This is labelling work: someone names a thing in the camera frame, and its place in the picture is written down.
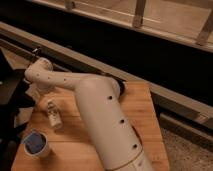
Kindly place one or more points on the white bottle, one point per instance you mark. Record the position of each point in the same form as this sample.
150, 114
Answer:
53, 114

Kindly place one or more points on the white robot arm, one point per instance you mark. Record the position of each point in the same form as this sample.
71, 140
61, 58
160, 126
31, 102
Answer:
97, 98

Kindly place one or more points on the black round bowl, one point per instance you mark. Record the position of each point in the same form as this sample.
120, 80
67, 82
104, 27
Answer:
122, 87

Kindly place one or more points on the black equipment at left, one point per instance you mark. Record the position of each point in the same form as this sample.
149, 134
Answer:
12, 97

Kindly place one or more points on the wooden railing frame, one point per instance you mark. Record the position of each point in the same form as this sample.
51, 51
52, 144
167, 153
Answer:
187, 22

